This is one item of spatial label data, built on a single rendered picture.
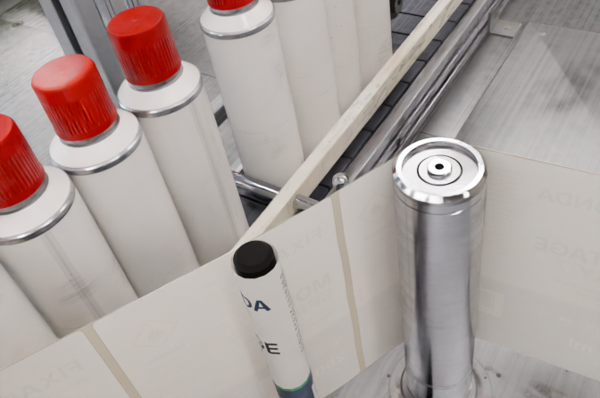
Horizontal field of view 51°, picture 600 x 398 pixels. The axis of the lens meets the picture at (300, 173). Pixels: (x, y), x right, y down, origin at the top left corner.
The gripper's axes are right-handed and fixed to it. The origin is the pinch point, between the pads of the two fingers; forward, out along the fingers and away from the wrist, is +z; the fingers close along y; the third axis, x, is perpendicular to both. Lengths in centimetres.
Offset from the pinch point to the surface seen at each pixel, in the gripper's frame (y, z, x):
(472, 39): 5.4, 5.5, 11.9
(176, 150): 1.7, 4.3, -30.9
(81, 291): 2.2, 9.5, -39.0
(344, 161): 3.7, 11.4, -12.8
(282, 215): 4.0, 12.0, -22.6
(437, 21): 4.1, 2.3, 4.0
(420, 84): 5.0, 7.3, -0.9
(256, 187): 0.6, 11.4, -21.2
